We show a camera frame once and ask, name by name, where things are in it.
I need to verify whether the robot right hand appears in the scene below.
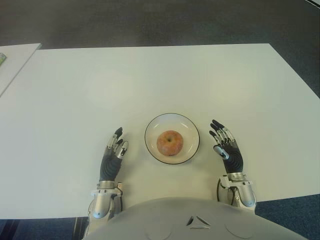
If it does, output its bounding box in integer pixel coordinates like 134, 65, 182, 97
208, 119, 245, 174

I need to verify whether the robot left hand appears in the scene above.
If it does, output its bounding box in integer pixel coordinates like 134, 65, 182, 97
99, 126, 130, 182

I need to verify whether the red yellow apple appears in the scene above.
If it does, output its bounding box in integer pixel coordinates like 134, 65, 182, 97
156, 130, 185, 157

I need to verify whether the white plate black rim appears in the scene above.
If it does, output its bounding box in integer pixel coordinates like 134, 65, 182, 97
144, 112, 201, 165

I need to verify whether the grey robot torso shell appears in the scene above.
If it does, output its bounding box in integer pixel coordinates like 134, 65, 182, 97
84, 196, 304, 240

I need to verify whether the adjacent white table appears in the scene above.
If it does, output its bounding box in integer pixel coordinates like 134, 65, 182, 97
0, 42, 42, 97

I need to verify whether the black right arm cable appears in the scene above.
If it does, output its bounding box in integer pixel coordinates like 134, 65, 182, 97
215, 178, 222, 201

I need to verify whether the dark table frame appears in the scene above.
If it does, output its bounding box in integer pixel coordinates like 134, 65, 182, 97
74, 216, 89, 236

